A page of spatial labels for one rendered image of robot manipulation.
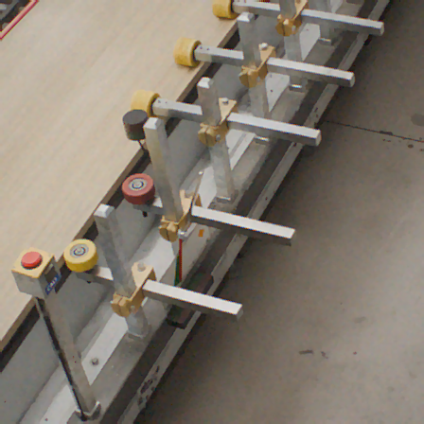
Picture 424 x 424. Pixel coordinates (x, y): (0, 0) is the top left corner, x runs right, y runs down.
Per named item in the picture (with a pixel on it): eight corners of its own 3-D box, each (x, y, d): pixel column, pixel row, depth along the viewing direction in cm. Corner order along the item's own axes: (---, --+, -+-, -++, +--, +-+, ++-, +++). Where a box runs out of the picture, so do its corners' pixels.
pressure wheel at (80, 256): (98, 265, 287) (89, 233, 279) (109, 286, 282) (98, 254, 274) (69, 276, 286) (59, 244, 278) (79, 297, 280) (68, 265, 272)
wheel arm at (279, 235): (296, 239, 280) (295, 227, 277) (291, 249, 278) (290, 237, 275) (139, 202, 298) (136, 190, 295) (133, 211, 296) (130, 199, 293)
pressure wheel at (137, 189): (166, 208, 299) (158, 175, 291) (151, 229, 294) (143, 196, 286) (139, 202, 302) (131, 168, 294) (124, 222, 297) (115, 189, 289)
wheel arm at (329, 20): (384, 30, 319) (383, 20, 317) (380, 37, 317) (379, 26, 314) (227, 4, 339) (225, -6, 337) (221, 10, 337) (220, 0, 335)
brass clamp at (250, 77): (278, 61, 316) (276, 46, 313) (258, 90, 308) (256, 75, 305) (258, 58, 319) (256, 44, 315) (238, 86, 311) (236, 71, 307)
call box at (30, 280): (62, 278, 237) (54, 253, 231) (46, 303, 232) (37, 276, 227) (36, 271, 240) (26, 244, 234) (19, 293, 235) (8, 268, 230)
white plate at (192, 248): (212, 238, 302) (206, 210, 295) (166, 310, 286) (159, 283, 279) (209, 238, 302) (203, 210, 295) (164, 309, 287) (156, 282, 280)
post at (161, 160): (194, 261, 298) (163, 116, 265) (188, 271, 296) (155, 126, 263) (183, 258, 299) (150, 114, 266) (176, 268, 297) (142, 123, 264)
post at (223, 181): (239, 215, 318) (214, 77, 285) (234, 224, 316) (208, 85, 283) (228, 213, 319) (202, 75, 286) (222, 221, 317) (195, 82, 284)
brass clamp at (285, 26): (311, 13, 331) (309, -1, 328) (294, 38, 323) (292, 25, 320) (292, 10, 334) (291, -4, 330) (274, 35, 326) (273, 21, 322)
